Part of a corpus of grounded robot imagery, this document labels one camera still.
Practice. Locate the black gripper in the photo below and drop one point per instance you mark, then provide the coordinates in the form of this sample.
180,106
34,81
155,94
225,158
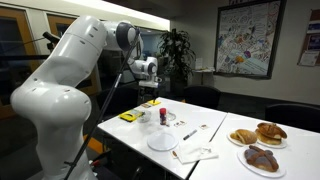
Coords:
152,92

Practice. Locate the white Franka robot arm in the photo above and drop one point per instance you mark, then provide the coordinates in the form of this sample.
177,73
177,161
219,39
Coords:
60,83

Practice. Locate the cut glass bowl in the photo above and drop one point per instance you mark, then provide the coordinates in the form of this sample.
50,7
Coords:
145,117

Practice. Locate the plain yellow box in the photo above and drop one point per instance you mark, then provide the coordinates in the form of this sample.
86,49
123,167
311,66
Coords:
157,104

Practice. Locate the purple bottle with red cap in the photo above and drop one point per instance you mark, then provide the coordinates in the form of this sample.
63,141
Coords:
163,117

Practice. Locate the yellow Crayola markers box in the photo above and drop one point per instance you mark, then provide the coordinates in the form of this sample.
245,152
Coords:
128,116

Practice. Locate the black office chair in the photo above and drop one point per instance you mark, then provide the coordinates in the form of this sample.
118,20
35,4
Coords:
203,96
293,116
120,100

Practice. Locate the small white sachet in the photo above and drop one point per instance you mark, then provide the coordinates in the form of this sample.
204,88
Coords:
204,126
180,123

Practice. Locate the empty white plate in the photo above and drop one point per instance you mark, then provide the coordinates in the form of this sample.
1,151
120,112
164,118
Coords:
162,140

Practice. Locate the black and white marker pen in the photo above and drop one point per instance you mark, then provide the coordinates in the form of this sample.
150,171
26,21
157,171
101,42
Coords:
190,134

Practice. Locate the green potted plant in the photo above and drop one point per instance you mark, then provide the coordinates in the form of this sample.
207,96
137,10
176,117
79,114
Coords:
176,53

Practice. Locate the small white side table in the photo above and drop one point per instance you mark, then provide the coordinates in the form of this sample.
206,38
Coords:
203,71

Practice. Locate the small brown oval piece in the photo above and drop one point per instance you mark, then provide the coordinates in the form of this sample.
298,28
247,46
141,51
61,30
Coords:
174,154

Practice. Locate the clear bagged white napkin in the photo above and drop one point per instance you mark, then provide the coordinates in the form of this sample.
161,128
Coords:
196,154

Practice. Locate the golden bread roll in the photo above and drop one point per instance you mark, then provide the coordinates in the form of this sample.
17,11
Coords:
233,136
247,136

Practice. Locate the white plate with bread rolls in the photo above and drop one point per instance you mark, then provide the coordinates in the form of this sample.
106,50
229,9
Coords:
233,141

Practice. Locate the white plate with chocolate bread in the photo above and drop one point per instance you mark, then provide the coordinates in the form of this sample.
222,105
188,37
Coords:
246,168

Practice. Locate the golden crossed bun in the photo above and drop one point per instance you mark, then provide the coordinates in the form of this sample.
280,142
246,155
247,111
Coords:
270,130

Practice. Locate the chocolate crossed bread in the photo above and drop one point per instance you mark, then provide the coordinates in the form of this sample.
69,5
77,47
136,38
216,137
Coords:
261,158

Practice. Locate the white plate with crossed bun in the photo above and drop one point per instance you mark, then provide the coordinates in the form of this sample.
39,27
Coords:
280,145

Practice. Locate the cork bulletin board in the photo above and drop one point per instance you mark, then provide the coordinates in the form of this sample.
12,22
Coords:
310,40

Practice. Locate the large framed wall poster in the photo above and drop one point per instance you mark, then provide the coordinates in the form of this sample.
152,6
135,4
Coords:
248,40

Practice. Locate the black camera on stand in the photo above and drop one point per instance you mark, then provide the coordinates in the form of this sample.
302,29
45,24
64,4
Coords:
51,37

